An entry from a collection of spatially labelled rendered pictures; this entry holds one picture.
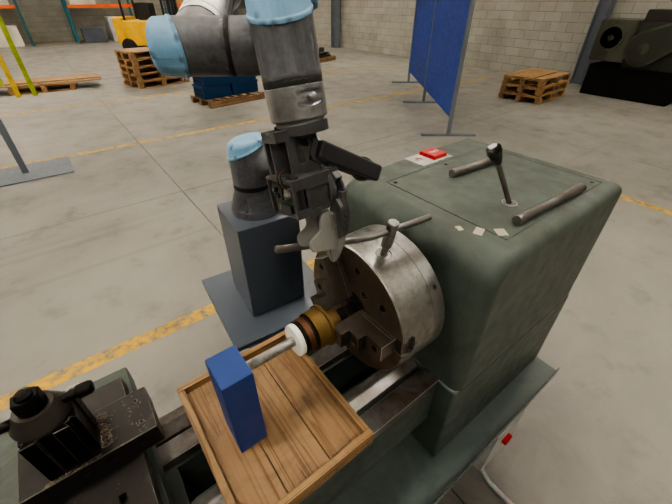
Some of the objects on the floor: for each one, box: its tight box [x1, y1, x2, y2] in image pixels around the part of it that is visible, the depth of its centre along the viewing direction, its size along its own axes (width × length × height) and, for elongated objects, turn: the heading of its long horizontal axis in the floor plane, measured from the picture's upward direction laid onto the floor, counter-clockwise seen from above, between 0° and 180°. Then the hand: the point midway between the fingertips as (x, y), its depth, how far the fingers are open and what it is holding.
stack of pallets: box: [114, 47, 190, 89], centre depth 821 cm, size 126×86×73 cm
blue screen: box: [392, 0, 476, 136], centre depth 614 cm, size 412×80×235 cm, turn 179°
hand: (335, 252), depth 55 cm, fingers closed
